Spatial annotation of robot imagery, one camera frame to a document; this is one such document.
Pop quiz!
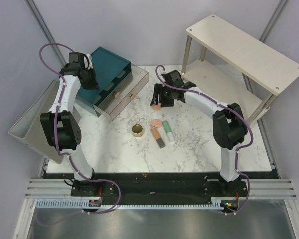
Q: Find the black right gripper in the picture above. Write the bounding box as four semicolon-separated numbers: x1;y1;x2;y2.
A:
150;83;174;108

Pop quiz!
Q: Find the peach makeup sponge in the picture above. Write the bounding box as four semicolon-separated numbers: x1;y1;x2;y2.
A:
152;104;161;111
150;119;162;128

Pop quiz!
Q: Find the mint green tube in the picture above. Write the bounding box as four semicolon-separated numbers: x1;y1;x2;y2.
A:
162;121;176;143

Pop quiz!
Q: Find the foundation bottle grey cap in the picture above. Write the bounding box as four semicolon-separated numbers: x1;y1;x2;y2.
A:
151;127;165;149

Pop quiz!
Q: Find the gold round jar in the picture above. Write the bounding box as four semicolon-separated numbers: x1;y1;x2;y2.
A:
132;124;144;137

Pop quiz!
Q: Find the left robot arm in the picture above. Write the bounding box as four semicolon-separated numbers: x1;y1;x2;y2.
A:
40;52;100;196

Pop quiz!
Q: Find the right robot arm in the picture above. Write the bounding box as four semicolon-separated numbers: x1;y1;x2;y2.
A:
150;69;248;196

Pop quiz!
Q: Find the teal drawer organizer box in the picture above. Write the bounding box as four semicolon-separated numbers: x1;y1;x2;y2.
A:
77;47;132;116

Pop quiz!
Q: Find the white two-tier shelf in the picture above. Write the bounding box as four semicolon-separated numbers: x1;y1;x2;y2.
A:
181;14;299;124

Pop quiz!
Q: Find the grey metal tray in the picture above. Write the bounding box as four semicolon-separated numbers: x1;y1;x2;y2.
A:
8;79;82;164

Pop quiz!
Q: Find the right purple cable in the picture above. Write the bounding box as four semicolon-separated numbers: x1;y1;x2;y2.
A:
155;65;255;215

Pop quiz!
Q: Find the purple cable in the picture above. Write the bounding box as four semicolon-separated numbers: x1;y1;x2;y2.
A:
155;65;255;215
39;43;122;214

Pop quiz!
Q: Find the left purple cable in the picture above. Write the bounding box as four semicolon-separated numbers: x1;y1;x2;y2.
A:
39;43;122;214

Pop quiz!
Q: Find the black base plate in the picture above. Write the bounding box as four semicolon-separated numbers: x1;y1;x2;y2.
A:
41;171;280;200

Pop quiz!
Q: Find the light blue cable duct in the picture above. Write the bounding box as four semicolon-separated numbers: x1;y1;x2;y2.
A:
36;199;231;210

